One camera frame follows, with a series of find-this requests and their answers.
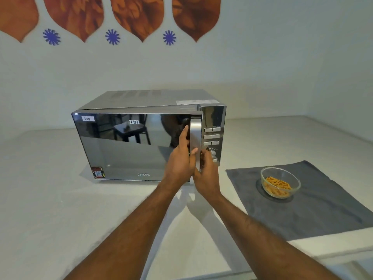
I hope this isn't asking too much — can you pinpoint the mirrored microwave door with handle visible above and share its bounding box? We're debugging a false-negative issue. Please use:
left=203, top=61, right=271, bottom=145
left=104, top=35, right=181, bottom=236
left=71, top=112, right=203, bottom=183

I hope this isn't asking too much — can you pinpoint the clear glass bowl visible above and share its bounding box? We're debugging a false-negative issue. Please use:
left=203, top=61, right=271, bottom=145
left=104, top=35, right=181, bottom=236
left=260, top=167, right=301, bottom=200

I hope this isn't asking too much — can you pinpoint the person's right hand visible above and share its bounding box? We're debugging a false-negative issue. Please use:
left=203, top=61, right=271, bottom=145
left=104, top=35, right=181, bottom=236
left=192, top=149, right=222, bottom=202

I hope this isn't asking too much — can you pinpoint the silver microwave oven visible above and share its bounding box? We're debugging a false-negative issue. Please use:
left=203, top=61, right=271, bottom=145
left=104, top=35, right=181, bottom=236
left=71, top=90, right=227, bottom=183

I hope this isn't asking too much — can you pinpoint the group of silver panel buttons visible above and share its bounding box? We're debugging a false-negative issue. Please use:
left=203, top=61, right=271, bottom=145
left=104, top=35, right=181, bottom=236
left=204, top=127, right=221, bottom=146

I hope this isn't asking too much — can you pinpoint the person's left hand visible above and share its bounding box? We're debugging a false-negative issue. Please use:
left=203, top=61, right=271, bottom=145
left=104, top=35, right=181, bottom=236
left=161, top=124, right=199, bottom=187

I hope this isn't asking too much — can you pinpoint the person's right forearm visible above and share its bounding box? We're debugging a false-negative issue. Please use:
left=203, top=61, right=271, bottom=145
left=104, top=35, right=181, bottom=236
left=198, top=193, right=342, bottom=280

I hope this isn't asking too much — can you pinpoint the grey cloth mat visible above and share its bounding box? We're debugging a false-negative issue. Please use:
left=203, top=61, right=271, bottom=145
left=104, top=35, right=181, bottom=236
left=226, top=160, right=373, bottom=242

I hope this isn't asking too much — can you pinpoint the heap of orange pasta pieces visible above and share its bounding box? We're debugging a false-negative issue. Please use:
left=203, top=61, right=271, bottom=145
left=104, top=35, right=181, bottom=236
left=263, top=176, right=292, bottom=199

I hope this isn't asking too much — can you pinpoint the person's left forearm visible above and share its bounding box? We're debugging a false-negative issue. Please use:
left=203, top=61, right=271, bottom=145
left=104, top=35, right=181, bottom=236
left=63, top=180, right=190, bottom=280

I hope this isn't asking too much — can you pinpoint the red and black sticker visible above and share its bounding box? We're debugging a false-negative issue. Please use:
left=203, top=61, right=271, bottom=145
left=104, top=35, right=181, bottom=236
left=91, top=166, right=106, bottom=180

